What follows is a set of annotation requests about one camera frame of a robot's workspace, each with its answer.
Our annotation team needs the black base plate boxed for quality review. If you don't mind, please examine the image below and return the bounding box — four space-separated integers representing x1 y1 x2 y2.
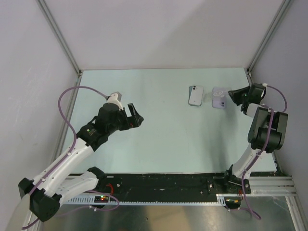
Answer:
94 173 251 203

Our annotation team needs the left aluminium corner post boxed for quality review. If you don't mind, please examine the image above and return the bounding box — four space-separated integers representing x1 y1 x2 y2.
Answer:
36 0 82 77

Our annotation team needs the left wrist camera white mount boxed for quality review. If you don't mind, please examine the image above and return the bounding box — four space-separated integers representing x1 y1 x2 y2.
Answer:
106 91 123 110

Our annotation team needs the white phone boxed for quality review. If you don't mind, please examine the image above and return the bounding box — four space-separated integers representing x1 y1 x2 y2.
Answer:
193 85 204 107

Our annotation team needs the teal phone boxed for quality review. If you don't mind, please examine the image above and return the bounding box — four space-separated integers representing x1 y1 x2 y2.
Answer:
188 86 195 105

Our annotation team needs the purple phone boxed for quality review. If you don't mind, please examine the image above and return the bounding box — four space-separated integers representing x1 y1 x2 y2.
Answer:
212 97 226 109

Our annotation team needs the white slotted cable duct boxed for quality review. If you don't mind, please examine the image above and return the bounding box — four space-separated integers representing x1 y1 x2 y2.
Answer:
64 194 240 206

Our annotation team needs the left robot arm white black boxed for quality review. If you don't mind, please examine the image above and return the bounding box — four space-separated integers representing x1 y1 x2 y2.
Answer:
18 100 144 222

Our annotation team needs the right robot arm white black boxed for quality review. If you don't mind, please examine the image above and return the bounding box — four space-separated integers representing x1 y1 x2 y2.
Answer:
222 83 288 193

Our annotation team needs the right aluminium corner post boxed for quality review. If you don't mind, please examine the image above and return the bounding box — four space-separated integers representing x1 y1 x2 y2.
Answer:
245 0 294 79

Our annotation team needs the aluminium corner post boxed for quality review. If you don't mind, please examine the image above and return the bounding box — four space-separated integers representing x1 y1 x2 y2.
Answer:
245 0 294 79
36 0 82 77

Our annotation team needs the aluminium frame rail front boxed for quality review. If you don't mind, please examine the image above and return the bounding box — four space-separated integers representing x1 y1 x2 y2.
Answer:
64 175 295 195

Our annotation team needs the clear phone case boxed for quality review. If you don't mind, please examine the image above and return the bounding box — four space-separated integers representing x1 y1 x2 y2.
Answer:
203 87 231 103

